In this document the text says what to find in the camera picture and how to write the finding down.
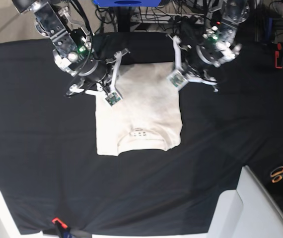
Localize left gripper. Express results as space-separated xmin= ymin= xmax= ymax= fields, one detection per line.
xmin=181 ymin=45 xmax=219 ymax=93

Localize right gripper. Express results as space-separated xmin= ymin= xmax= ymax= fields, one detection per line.
xmin=66 ymin=48 xmax=131 ymax=97

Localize cream white T-shirt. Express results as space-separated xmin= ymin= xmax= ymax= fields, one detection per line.
xmin=95 ymin=62 xmax=183 ymax=156

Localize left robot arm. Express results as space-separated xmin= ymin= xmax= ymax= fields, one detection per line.
xmin=183 ymin=0 xmax=249 ymax=92

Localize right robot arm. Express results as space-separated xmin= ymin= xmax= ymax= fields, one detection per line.
xmin=13 ymin=0 xmax=130 ymax=98

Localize blue plastic box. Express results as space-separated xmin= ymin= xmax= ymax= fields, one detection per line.
xmin=93 ymin=0 xmax=161 ymax=7

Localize red black clamp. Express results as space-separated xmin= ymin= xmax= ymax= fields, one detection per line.
xmin=275 ymin=43 xmax=283 ymax=69

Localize white power strip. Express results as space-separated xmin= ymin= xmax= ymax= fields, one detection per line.
xmin=131 ymin=12 xmax=204 ymax=24

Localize black table cloth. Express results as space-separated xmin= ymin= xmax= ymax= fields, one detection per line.
xmin=0 ymin=40 xmax=283 ymax=236

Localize red clip at table edge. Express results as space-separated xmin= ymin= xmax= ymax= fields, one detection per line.
xmin=52 ymin=217 xmax=68 ymax=229

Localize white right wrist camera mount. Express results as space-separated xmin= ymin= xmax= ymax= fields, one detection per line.
xmin=84 ymin=56 xmax=122 ymax=107

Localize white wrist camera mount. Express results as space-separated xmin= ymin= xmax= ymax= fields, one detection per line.
xmin=84 ymin=56 xmax=122 ymax=107
xmin=165 ymin=34 xmax=218 ymax=90

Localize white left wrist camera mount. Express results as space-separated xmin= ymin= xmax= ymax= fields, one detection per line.
xmin=165 ymin=34 xmax=218 ymax=90

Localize orange handled scissors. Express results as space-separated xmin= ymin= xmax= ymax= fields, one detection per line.
xmin=270 ymin=166 xmax=283 ymax=183

